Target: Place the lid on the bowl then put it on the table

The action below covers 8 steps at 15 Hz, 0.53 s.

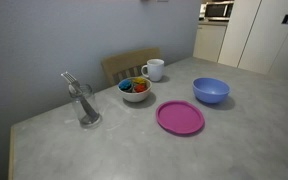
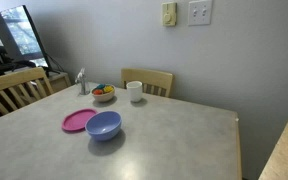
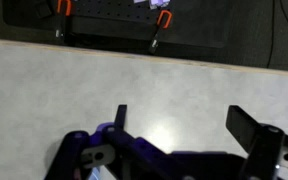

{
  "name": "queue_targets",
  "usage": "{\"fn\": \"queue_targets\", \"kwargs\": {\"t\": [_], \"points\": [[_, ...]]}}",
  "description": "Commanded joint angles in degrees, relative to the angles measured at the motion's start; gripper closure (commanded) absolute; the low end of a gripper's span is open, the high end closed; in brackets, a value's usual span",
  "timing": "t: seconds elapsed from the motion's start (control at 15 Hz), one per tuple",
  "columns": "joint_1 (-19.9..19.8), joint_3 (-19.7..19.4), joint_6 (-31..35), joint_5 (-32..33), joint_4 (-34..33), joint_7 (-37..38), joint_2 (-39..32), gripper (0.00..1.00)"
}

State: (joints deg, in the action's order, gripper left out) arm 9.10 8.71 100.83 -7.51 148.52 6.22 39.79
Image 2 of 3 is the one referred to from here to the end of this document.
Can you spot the beige ceramic bowl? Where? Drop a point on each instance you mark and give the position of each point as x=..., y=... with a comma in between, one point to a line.
x=104, y=97

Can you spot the blue plastic bowl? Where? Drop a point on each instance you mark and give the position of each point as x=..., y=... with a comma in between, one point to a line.
x=104, y=128

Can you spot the white ceramic mug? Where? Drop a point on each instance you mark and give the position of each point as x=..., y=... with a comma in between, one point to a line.
x=134, y=92

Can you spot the wooden chair with solid backrest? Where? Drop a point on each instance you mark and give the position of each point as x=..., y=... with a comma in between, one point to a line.
x=150, y=77

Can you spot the yellow toy piece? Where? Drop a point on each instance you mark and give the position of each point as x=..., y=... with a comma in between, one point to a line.
x=108, y=89

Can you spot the blue toy piece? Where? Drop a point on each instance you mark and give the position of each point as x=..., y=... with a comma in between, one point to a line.
x=100, y=86

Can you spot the orange toy piece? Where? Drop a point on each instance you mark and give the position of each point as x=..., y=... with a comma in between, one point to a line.
x=97, y=92

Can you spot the clear glass jar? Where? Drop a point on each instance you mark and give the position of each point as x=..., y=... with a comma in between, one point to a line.
x=84, y=88

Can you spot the wooden chair with slatted backrest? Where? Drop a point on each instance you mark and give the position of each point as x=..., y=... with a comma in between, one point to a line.
x=14, y=78

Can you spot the black flat monitor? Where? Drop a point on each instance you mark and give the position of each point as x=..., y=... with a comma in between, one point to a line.
x=17, y=33

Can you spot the cream wall thermostat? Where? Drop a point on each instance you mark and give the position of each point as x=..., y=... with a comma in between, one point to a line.
x=169, y=14

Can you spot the white double light switch plate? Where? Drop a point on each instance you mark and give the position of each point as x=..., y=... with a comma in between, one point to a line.
x=200, y=12

